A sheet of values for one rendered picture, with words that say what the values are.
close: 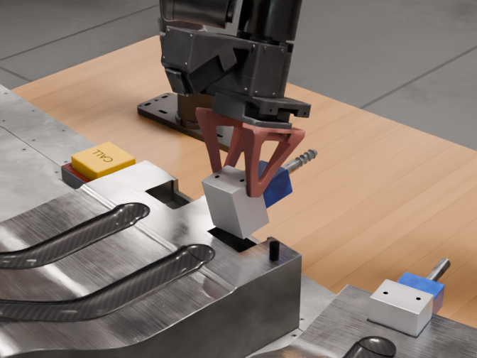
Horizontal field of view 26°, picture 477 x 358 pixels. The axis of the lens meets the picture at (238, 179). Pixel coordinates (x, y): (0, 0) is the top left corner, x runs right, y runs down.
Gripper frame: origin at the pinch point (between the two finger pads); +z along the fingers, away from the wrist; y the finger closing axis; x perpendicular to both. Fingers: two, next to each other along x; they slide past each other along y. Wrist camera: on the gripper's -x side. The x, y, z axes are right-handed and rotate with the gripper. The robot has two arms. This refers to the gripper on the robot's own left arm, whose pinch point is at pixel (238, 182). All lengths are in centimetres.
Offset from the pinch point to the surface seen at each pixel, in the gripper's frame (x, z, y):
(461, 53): 241, -11, -161
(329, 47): 208, -4, -196
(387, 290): 7.6, 6.5, 15.2
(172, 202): 2.9, 5.8, -13.7
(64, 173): 2.2, 8.1, -35.5
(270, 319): 2.4, 12.6, 5.8
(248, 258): -0.2, 6.7, 3.8
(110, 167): 4.7, 5.8, -29.3
